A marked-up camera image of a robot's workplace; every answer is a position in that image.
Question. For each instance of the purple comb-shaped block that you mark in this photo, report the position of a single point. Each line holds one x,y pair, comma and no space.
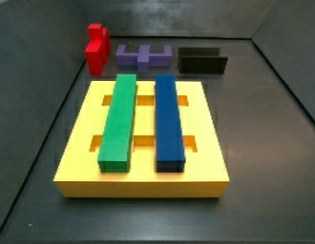
143,57

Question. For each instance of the yellow slotted board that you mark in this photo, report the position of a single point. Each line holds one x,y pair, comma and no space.
203,179

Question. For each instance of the black angled fixture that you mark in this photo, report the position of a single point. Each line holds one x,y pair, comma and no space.
200,60

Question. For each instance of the blue long block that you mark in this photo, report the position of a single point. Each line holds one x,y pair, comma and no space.
168,140

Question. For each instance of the green long block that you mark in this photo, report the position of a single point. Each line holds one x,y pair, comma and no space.
113,152

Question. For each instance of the red comb-shaped block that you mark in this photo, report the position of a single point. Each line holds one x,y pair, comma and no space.
97,48

